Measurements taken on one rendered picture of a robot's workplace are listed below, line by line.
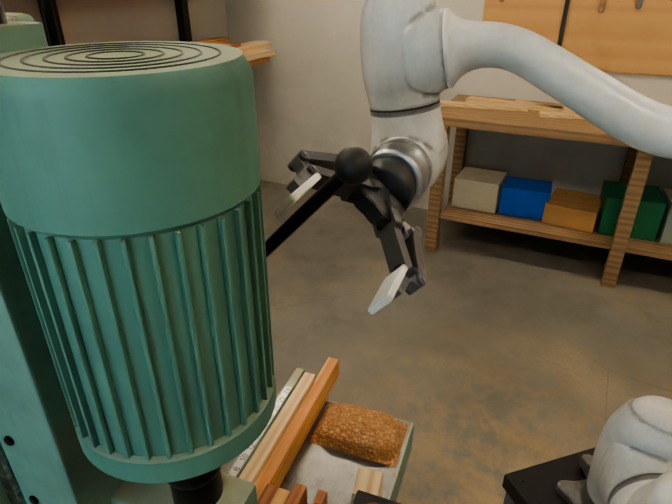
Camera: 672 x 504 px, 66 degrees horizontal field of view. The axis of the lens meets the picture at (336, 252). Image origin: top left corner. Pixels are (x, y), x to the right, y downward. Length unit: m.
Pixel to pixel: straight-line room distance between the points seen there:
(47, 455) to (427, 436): 1.70
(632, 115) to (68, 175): 0.65
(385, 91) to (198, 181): 0.45
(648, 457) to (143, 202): 0.89
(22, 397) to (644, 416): 0.90
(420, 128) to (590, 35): 2.80
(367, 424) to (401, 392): 1.43
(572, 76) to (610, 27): 2.75
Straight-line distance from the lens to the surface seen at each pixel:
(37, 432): 0.56
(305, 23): 4.01
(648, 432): 1.03
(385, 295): 0.52
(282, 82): 4.16
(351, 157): 0.46
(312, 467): 0.84
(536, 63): 0.75
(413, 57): 0.72
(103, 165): 0.32
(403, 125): 0.74
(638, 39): 3.51
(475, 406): 2.28
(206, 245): 0.35
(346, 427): 0.85
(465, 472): 2.05
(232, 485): 0.62
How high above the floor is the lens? 1.55
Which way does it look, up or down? 28 degrees down
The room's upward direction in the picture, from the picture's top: straight up
